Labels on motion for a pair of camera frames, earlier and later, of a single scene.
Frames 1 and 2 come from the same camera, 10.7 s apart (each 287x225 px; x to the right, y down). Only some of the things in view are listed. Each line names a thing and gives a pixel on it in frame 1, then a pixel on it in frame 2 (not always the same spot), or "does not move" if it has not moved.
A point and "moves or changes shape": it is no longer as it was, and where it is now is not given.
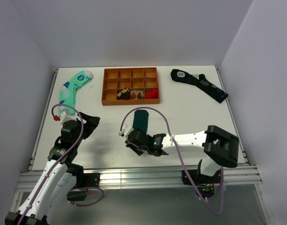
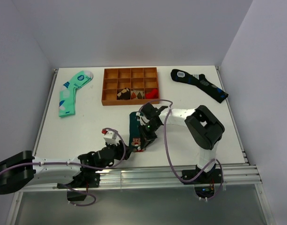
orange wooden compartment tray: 130,86 does not move
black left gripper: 91,123 → 119,148
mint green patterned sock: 67,101 does not move
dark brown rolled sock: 124,94 does not move
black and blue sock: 200,80 does not move
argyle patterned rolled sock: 137,94 does not move
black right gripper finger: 132,146 → 144,131
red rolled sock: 153,94 does not move
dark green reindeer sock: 140,120 moves or changes shape
